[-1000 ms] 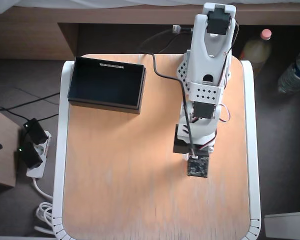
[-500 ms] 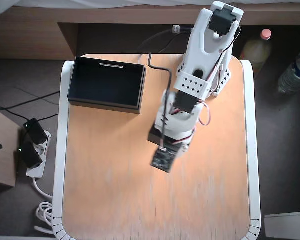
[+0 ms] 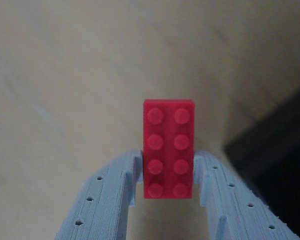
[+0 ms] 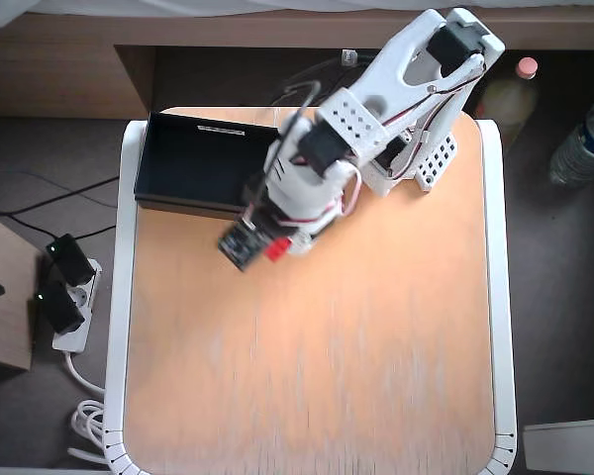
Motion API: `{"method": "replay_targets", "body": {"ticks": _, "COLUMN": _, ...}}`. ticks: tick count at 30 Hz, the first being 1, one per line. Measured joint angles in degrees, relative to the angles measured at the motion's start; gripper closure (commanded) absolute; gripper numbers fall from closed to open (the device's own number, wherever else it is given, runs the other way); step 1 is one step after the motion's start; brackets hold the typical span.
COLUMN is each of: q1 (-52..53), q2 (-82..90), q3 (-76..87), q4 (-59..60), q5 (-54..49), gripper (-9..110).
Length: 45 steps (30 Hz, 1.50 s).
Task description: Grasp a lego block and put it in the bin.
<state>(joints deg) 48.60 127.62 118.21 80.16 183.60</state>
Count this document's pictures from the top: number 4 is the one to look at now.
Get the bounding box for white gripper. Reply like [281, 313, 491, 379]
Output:
[242, 123, 362, 255]

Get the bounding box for red lego block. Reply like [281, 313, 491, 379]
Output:
[265, 238, 292, 262]

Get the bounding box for black rectangular bin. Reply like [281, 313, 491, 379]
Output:
[134, 111, 283, 223]

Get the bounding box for black power adapter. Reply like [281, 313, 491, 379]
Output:
[45, 234, 95, 287]
[33, 281, 86, 335]

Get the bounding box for white power strip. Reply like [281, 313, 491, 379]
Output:
[51, 256, 103, 353]

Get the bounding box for yellow bottle pink cap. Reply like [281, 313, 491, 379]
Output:
[474, 56, 541, 149]

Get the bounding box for white bed sheet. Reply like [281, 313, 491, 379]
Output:
[0, 0, 594, 34]

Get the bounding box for clear plastic water bottle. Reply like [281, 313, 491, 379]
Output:
[547, 96, 594, 187]

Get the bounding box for wooden side box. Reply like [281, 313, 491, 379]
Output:
[0, 210, 44, 372]

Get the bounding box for grey flat box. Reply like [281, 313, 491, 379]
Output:
[522, 418, 594, 475]

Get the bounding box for black wrist camera board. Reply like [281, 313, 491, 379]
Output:
[216, 222, 271, 273]

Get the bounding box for white table frame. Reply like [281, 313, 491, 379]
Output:
[102, 106, 519, 475]

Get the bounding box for black floor cable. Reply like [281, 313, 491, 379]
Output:
[0, 175, 121, 219]

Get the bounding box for white power cable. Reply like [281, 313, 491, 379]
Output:
[64, 349, 111, 466]

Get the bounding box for brown wooden bed frame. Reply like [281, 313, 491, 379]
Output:
[0, 7, 594, 120]

